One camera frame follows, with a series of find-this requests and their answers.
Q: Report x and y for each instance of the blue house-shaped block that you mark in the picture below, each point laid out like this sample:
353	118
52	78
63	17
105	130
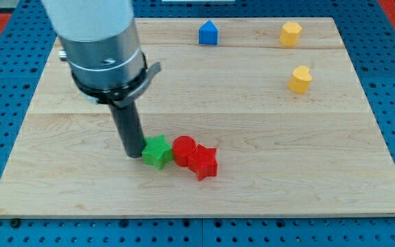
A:
208	34

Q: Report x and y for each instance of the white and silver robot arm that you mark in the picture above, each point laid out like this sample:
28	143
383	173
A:
102	47

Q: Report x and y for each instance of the red cylinder block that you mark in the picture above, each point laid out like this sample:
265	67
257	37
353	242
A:
183	146

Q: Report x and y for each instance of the light wooden board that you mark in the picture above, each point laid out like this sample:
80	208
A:
280	154

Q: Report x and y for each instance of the yellow hexagon block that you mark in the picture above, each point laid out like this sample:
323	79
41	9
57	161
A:
290	34

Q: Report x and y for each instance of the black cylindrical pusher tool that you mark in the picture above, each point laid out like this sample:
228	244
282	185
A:
129	128

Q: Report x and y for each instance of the yellow heart block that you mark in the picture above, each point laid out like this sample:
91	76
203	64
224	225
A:
300	80

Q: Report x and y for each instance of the green star block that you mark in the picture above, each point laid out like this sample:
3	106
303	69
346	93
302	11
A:
157	152

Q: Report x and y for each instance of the red star block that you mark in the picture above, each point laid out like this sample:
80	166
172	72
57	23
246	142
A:
203	162

